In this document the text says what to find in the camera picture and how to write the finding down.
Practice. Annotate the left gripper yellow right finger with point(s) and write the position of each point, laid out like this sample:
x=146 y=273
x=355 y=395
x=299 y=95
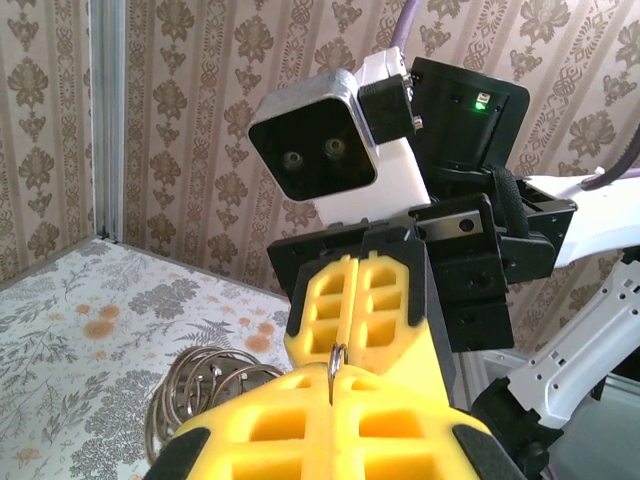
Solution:
x=390 y=405

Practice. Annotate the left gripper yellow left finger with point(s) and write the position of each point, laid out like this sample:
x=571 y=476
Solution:
x=280 y=405

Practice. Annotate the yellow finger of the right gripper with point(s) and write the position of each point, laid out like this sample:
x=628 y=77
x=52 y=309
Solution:
x=320 y=345
x=400 y=360

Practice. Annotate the single silver keyring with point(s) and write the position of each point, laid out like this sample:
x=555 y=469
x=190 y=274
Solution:
x=332 y=375

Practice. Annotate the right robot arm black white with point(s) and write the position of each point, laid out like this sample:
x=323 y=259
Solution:
x=575 y=380

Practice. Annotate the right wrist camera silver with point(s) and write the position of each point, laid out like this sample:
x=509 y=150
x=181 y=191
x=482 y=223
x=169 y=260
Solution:
x=310 y=150

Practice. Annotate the aluminium frame post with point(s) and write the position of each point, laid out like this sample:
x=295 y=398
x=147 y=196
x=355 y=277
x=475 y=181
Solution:
x=107 y=120

